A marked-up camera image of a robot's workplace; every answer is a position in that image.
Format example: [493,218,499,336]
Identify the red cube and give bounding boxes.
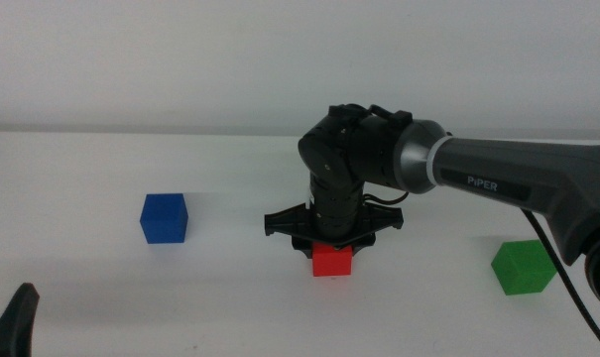
[311,241,354,278]

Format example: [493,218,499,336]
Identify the blue cube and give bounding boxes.
[139,192,189,245]

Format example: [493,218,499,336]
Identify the green cube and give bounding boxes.
[491,239,558,297]

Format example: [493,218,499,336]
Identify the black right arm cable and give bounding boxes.
[362,190,600,357]

